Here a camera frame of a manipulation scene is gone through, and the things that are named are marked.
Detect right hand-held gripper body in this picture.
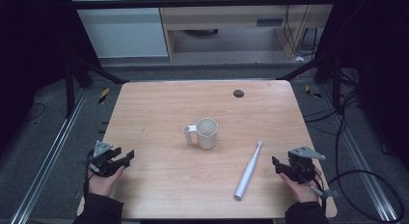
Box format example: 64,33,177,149
286,145,327,185

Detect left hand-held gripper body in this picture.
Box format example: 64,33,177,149
87,140,126,179

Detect person's right hand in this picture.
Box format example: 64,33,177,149
278,167,323,205

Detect person's left hand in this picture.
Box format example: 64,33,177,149
88,166,126,198

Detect white electric toothbrush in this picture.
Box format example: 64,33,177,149
233,139,264,201

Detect yellow black striped tape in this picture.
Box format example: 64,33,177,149
304,84,323,99
97,87,111,105

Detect black metal stand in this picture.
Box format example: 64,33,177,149
277,54,343,116
63,56,128,120

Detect white cabinet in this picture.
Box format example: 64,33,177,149
68,0,170,60

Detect light wooden desk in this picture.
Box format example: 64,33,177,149
156,0,337,63

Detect left hand-held gripper cable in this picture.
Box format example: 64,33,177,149
83,151,98,200

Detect right hand-held gripper cable plug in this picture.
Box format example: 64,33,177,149
308,182,341,200

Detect black looped floor cable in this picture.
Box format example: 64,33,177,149
327,88,405,224

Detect aluminium floor rail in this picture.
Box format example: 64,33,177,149
319,84,400,222
10,88,89,224

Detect white cup with handle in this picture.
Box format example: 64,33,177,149
182,117,220,151

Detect black hanging cables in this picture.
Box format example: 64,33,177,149
282,4,319,58

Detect black horizontal frame bar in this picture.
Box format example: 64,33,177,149
70,0,340,11

